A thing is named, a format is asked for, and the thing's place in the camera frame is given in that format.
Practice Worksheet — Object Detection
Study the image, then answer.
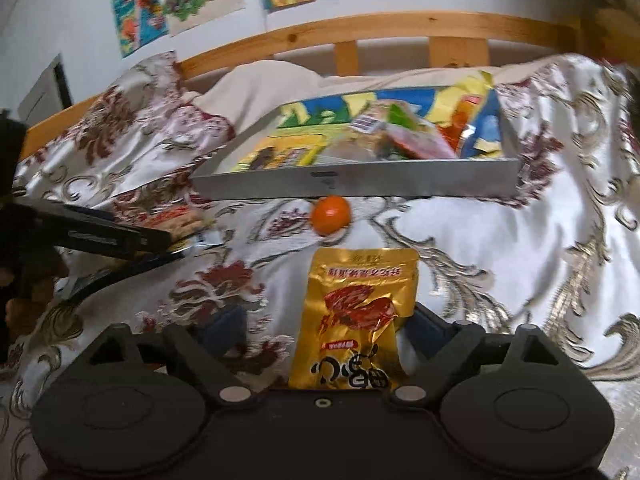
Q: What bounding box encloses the cream pillow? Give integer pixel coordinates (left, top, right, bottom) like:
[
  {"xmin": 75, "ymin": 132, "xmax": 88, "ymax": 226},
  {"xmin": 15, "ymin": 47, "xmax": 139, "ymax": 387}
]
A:
[{"xmin": 195, "ymin": 57, "xmax": 566, "ymax": 111}]

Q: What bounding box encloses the grey tray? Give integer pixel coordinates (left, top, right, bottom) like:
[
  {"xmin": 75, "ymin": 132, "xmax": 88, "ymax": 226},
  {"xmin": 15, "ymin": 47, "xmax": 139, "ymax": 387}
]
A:
[{"xmin": 190, "ymin": 80, "xmax": 521, "ymax": 200}]

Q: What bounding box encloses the gold snack packet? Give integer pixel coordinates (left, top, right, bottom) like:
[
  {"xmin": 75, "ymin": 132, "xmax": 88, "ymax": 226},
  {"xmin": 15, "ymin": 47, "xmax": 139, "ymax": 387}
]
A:
[{"xmin": 287, "ymin": 247, "xmax": 421, "ymax": 392}]

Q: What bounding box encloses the clear brown snack packet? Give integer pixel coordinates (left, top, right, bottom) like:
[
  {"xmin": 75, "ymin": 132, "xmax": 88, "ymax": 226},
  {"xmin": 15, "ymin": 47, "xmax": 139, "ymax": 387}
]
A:
[{"xmin": 320, "ymin": 102, "xmax": 401, "ymax": 163}]

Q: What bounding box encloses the red biscuit snack packet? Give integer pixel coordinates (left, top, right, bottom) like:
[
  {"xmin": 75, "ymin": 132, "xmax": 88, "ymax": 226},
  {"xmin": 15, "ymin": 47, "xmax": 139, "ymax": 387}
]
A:
[{"xmin": 142, "ymin": 205, "xmax": 223, "ymax": 256}]

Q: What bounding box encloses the small orange fruit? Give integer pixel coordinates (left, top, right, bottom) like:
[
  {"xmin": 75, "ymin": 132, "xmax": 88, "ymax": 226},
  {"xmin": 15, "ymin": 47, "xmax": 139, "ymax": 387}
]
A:
[{"xmin": 311, "ymin": 195, "xmax": 351, "ymax": 235}]

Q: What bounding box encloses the wooden bed frame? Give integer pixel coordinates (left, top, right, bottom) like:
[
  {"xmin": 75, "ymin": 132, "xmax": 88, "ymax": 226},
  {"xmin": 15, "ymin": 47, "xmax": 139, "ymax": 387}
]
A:
[{"xmin": 20, "ymin": 10, "xmax": 586, "ymax": 161}]

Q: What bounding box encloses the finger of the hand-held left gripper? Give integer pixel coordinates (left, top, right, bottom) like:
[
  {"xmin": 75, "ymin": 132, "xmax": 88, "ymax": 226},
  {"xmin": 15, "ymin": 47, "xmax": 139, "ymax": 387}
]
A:
[
  {"xmin": 70, "ymin": 251, "xmax": 187, "ymax": 303},
  {"xmin": 15, "ymin": 199, "xmax": 173, "ymax": 261}
]

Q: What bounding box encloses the grey door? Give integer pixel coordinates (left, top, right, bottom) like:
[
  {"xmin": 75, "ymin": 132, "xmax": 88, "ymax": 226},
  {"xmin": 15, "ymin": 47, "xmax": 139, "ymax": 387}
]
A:
[{"xmin": 17, "ymin": 52, "xmax": 73, "ymax": 121}]

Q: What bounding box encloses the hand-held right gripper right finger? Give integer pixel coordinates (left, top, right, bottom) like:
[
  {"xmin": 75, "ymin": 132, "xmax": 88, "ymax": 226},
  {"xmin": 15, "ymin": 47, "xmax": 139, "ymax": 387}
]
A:
[{"xmin": 387, "ymin": 302, "xmax": 576, "ymax": 406}]

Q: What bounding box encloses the white green snack packet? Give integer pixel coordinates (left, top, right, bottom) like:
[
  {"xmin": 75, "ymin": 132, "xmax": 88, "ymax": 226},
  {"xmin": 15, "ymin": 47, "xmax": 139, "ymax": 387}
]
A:
[{"xmin": 385, "ymin": 102, "xmax": 431, "ymax": 128}]

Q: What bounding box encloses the orange-haired girl wall drawing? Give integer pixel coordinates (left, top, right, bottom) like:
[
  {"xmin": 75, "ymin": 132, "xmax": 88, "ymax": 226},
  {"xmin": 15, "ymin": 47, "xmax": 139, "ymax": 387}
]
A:
[{"xmin": 111, "ymin": 0, "xmax": 171, "ymax": 58}]

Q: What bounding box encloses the floral satin blanket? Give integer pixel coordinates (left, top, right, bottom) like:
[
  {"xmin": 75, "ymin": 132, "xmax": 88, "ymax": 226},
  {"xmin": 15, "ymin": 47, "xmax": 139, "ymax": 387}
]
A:
[{"xmin": 0, "ymin": 50, "xmax": 640, "ymax": 480}]

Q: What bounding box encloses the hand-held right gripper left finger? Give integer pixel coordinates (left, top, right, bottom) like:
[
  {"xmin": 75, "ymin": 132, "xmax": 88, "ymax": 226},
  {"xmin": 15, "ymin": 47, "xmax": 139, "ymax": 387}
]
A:
[{"xmin": 75, "ymin": 305, "xmax": 253, "ymax": 406}]

